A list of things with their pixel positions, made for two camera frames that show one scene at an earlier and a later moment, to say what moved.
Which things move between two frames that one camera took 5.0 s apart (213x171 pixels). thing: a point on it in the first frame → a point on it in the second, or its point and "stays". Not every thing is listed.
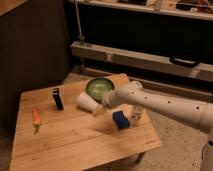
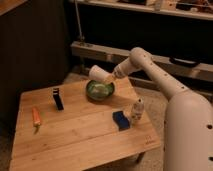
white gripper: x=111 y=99 → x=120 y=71
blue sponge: x=120 y=119 stays
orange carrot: x=36 y=117 stays
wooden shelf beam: x=203 y=70 stays
